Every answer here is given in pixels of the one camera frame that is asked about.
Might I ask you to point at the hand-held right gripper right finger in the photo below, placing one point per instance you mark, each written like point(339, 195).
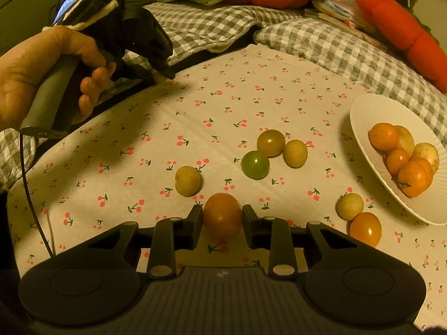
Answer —
point(248, 223)

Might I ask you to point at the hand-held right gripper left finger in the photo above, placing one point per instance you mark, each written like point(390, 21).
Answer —
point(195, 223)

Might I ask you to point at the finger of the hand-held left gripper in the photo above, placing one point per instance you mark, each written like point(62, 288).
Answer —
point(159, 38)
point(139, 71)

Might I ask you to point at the orange tomato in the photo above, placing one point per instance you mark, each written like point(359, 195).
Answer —
point(222, 216)
point(365, 229)

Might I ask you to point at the small yellow fruit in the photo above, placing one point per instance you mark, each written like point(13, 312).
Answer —
point(349, 206)
point(188, 180)
point(295, 153)

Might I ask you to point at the brownish green tomato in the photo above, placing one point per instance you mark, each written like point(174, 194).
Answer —
point(270, 142)

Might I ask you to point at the white ribbed plate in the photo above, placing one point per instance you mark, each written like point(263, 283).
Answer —
point(363, 122)

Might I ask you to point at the small orange tangerine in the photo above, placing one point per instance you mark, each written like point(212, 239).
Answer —
point(397, 160)

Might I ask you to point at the large yellow pear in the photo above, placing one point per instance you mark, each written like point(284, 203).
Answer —
point(405, 139)
point(427, 153)

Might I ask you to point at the person's left hand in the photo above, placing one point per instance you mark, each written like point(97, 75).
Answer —
point(21, 76)

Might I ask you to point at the grey checked blanket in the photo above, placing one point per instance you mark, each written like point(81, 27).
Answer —
point(209, 24)

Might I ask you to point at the cherry print tablecloth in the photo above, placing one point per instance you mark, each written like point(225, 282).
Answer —
point(139, 167)

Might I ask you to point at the green sofa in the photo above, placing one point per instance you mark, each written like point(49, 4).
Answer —
point(28, 3)

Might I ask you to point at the grey checked pillow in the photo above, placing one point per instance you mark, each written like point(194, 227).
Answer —
point(331, 45)

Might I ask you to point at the large orange persimmon cushion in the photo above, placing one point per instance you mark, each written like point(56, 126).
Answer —
point(394, 21)

